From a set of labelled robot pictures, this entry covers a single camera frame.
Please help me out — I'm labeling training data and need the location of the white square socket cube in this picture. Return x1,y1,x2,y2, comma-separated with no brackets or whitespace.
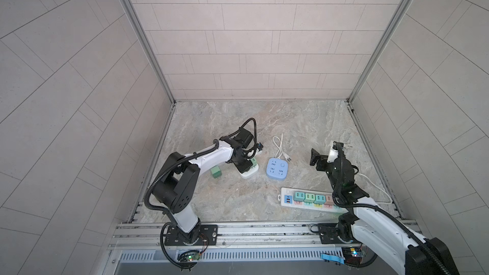
241,163,259,179

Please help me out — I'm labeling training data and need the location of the green charger plug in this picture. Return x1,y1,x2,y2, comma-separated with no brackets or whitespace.
304,193,316,204
210,166,222,178

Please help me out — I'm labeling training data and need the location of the white multicolour power strip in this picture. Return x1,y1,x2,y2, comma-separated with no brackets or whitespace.
278,187,347,214

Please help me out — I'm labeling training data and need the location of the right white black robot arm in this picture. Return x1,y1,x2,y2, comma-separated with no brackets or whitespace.
309,141,459,274

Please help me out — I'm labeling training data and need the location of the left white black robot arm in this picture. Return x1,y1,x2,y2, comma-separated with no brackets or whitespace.
143,127,262,234

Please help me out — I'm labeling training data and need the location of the blue square socket cube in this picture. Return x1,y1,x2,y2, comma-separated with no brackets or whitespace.
266,158,289,181

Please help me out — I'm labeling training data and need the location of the right circuit board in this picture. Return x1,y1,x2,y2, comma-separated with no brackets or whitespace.
341,247,365,266

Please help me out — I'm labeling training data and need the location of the circuit board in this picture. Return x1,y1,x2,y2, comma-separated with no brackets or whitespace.
341,247,365,266
178,250,202,263

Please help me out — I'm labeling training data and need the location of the left circuit board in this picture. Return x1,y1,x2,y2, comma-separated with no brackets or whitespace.
178,250,202,263

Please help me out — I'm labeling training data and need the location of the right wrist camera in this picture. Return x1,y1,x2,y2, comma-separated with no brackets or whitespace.
327,141,344,163

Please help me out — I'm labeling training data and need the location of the white power strip cable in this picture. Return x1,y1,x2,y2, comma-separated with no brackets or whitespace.
355,172,394,205

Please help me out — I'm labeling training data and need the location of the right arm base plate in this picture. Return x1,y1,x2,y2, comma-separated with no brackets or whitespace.
316,224,355,244

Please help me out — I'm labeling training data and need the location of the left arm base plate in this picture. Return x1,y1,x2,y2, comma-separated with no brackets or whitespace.
162,224,218,246

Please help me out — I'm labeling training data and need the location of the aluminium mounting rail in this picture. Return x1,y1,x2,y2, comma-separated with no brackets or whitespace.
108,220,359,250

